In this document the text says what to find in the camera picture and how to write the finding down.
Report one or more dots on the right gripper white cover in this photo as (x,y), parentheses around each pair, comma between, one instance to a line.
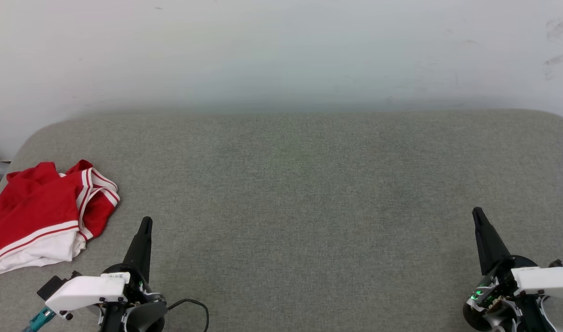
(544,281)

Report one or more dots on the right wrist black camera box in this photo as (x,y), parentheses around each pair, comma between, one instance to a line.
(558,264)

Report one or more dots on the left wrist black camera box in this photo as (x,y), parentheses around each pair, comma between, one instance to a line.
(53,286)

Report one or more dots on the red and white shirt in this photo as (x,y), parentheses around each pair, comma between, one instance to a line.
(37,207)

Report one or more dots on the grey fabric sofa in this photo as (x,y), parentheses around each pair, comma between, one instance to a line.
(300,207)

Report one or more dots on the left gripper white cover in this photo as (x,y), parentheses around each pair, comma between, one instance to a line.
(88,290)

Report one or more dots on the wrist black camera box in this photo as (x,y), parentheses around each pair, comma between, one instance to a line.
(53,286)
(558,264)

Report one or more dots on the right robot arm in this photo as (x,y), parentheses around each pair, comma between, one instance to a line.
(498,323)

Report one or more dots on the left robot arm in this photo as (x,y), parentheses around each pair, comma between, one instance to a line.
(145,318)

